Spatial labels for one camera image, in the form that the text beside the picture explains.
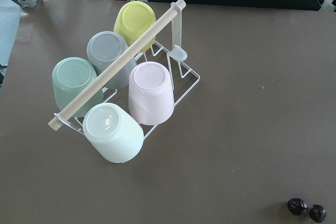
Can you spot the dark red cherry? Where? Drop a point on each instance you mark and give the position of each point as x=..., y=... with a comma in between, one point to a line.
x=317, y=213
x=297, y=206

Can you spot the yellow plastic cup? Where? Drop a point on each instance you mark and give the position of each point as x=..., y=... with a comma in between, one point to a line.
x=133, y=19

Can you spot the white plastic cup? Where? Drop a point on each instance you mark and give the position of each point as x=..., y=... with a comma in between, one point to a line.
x=113, y=132

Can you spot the wooden rack handle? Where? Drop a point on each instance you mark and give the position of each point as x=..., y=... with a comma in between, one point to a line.
x=60, y=118

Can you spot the grey plastic cup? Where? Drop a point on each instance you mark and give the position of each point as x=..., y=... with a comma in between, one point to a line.
x=102, y=50

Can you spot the green plastic cup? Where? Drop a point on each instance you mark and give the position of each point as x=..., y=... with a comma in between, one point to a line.
x=70, y=77

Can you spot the white wire cup rack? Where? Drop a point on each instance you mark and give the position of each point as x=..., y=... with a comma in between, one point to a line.
x=175, y=61

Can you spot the pink plastic cup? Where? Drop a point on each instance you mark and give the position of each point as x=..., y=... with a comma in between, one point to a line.
x=151, y=99

